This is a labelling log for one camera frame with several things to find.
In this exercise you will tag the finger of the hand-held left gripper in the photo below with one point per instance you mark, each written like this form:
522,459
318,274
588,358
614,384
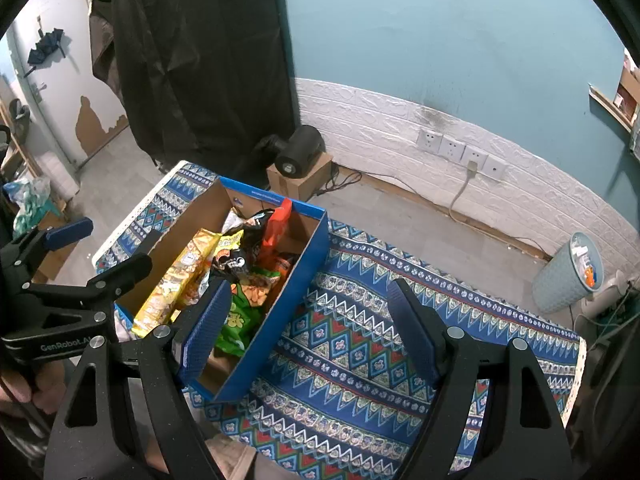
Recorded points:
70,230
125,272

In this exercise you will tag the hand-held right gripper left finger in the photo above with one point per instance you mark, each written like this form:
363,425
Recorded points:
205,330

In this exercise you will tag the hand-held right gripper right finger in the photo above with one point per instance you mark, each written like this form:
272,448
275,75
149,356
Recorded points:
415,330

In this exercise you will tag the long yellow snack packet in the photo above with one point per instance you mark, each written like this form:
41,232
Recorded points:
200,280
165,290

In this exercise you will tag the small black snack packet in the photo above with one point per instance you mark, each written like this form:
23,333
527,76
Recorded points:
227,262

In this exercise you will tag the green chip print packet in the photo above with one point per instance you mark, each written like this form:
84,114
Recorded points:
262,287

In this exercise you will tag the blue cardboard box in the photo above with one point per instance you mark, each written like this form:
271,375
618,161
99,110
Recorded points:
280,340

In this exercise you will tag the yellow green snack packet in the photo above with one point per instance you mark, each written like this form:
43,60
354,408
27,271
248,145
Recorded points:
230,242

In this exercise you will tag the orange fries snack packet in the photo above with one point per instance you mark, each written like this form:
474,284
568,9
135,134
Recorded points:
282,266

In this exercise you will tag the black cookie packet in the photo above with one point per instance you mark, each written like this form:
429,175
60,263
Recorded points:
257,230

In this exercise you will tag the silver orange snack packet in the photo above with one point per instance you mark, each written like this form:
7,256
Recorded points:
235,220

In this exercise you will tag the orange red snack packet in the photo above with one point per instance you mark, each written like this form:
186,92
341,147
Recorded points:
277,225

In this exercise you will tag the person's left hand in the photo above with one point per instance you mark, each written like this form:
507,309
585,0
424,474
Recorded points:
50,390

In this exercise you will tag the brown cardboard carton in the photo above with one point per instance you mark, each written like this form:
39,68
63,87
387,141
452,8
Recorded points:
52,260

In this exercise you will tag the teal plastic bag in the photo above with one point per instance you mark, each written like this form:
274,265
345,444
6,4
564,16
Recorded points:
30,200

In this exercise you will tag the blue patterned tablecloth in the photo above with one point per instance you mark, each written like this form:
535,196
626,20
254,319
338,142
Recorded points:
350,360

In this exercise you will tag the person's leg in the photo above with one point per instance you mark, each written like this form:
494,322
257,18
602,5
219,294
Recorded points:
230,460

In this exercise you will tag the white door peeled paint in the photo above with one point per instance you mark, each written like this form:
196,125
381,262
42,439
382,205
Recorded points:
55,90

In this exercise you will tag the light blue trash bin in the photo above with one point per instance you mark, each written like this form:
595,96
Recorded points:
560,280

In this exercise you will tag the small brown cardboard box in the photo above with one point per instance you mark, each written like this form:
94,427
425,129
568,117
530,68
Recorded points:
305,185

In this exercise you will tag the dark blue umbrella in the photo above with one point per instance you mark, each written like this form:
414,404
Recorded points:
47,47

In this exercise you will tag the white plastic bottle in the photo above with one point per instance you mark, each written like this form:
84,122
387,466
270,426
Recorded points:
602,305

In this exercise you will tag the black hanging cloth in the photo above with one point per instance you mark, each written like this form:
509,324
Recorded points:
200,60

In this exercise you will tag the wooden window sill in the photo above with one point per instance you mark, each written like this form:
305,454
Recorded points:
610,107

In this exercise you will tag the cardboard box on sill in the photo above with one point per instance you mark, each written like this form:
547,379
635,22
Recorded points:
629,85

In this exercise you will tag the white wall socket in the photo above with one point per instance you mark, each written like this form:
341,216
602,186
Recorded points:
494,166
474,155
452,148
430,140

